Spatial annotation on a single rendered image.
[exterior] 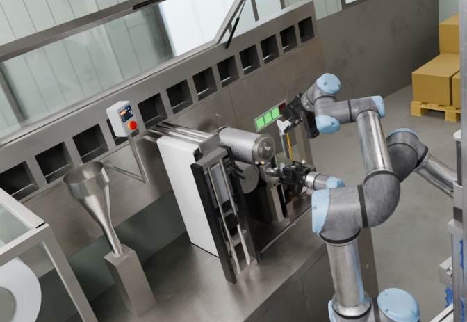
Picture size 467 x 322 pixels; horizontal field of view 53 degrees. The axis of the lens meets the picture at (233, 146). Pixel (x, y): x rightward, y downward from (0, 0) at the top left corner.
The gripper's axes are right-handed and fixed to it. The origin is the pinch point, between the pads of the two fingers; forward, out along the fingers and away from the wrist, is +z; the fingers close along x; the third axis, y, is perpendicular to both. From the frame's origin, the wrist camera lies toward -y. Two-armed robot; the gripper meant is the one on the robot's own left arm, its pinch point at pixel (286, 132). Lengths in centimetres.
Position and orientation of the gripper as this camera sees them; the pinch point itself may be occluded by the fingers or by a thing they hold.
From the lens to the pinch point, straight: 186.2
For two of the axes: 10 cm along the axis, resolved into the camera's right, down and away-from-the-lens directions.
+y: -6.1, -7.8, 1.2
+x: -7.0, 4.7, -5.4
